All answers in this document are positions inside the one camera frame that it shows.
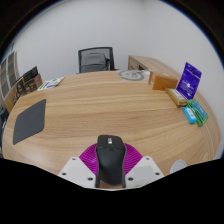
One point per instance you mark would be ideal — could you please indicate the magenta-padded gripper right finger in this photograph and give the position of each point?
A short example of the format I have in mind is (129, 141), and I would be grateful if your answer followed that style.
(143, 170)

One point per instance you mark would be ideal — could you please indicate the small tan box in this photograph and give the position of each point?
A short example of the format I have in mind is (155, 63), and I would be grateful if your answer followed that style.
(176, 96)

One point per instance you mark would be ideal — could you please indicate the black leather office chair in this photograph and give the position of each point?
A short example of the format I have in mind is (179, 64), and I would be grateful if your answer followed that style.
(2, 126)

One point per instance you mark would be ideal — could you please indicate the white leaflet with green print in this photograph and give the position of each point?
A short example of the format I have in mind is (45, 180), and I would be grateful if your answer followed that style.
(50, 84)

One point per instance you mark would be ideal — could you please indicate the round grey-white disc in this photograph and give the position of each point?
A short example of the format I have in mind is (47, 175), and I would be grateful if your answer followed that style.
(131, 75)

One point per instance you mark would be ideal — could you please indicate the small blue box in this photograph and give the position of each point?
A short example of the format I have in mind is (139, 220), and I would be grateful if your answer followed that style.
(190, 115)

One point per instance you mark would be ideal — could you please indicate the green flat box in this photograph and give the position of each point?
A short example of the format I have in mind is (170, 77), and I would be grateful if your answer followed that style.
(199, 111)

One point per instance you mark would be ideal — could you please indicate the black computer mouse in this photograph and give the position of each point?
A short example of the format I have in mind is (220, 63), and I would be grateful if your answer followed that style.
(110, 161)

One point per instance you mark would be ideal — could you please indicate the stack of dark cardboard boxes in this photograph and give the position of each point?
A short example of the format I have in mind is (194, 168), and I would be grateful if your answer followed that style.
(28, 83)

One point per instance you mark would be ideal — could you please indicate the dark grey mouse pad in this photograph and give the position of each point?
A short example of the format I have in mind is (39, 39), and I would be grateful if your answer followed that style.
(29, 121)

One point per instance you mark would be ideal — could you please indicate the wooden shelf unit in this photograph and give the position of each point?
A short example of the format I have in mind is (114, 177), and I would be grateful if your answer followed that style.
(8, 80)

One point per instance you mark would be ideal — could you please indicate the wooden side desk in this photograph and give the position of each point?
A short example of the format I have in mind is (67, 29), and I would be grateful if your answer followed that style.
(150, 63)

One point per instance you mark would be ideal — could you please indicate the purple standing card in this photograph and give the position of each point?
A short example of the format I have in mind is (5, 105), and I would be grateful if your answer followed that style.
(188, 81)

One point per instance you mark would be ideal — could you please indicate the black mesh office chair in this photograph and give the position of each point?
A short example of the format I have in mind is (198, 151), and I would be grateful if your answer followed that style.
(95, 61)

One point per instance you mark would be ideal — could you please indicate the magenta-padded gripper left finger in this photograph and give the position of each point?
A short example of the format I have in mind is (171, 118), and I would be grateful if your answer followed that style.
(78, 170)

